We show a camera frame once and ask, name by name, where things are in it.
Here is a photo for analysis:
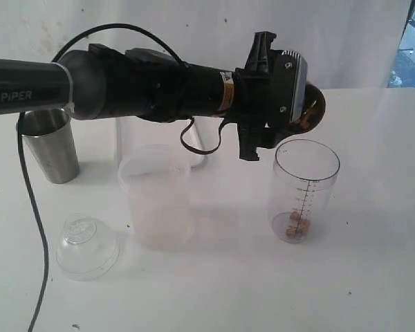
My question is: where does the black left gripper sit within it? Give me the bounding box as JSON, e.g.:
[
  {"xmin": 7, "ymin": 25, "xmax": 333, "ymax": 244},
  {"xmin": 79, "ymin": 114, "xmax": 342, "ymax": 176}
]
[{"xmin": 232, "ymin": 31, "xmax": 294, "ymax": 160}]

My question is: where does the brown wooden cup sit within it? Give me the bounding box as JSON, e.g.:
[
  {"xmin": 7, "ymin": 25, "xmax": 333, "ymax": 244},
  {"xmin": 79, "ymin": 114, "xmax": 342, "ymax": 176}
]
[{"xmin": 287, "ymin": 82, "xmax": 326, "ymax": 135}]

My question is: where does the stainless steel cup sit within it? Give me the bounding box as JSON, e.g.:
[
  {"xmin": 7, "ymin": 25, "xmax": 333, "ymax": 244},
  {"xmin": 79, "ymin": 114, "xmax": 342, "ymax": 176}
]
[{"xmin": 21, "ymin": 109, "xmax": 80, "ymax": 184}]

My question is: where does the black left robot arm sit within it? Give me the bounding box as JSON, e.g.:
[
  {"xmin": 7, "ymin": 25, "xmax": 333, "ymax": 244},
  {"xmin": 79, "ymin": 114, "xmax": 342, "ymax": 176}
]
[{"xmin": 0, "ymin": 32, "xmax": 308, "ymax": 161}]

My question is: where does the clear measuring beaker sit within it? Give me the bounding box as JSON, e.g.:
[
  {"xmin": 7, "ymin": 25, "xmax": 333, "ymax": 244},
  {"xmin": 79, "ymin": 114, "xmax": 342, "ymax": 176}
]
[{"xmin": 268, "ymin": 139, "xmax": 341, "ymax": 243}]

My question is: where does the clear plastic dome lid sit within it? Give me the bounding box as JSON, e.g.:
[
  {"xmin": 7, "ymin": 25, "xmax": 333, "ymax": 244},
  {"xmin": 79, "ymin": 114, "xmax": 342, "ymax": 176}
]
[{"xmin": 55, "ymin": 214, "xmax": 120, "ymax": 282}]

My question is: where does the white rectangular tray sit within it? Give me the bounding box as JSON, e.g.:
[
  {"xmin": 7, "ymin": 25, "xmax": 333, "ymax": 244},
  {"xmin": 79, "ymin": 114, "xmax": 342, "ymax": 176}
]
[{"xmin": 116, "ymin": 116, "xmax": 209, "ymax": 171}]

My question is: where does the translucent plastic container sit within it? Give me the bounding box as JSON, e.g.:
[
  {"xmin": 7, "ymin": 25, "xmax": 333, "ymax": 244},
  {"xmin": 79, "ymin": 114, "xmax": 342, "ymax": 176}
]
[{"xmin": 118, "ymin": 145, "xmax": 193, "ymax": 251}]

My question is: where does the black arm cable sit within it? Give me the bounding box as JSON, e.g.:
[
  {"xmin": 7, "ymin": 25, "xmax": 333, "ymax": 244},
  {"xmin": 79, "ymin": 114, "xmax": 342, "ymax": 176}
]
[{"xmin": 16, "ymin": 22, "xmax": 229, "ymax": 332}]

